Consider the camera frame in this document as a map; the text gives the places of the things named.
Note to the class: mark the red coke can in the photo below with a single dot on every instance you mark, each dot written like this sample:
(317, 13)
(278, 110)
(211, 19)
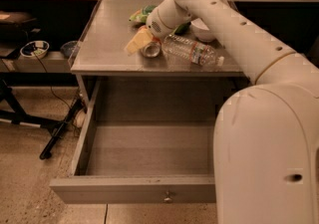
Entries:
(151, 50)

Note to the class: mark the dark small bowl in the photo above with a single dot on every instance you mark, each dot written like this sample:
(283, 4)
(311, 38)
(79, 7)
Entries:
(68, 48)

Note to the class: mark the white ceramic bowl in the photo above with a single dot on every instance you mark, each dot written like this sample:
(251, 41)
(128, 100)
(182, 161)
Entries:
(200, 31)

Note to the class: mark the grey cabinet with top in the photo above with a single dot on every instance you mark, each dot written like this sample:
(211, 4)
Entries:
(109, 75)

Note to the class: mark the white bowl with cables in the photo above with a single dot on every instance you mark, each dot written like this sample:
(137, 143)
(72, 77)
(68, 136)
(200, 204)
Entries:
(35, 49)

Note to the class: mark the black stand legs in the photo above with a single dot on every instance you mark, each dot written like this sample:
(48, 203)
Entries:
(17, 115)

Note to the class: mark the green chip bag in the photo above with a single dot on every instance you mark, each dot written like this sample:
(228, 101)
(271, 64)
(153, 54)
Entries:
(142, 14)

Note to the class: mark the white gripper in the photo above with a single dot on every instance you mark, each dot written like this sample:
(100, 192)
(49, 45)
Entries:
(155, 26)

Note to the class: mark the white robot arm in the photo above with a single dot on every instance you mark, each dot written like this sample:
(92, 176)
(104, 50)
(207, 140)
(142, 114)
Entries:
(266, 137)

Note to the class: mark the clear plastic water bottle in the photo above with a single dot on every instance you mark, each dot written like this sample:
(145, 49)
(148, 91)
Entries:
(191, 50)

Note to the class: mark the metal drawer knob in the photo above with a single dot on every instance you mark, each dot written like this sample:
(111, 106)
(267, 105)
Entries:
(168, 198)

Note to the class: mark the open grey top drawer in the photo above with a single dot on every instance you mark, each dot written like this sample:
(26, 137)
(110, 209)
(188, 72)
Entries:
(137, 155)

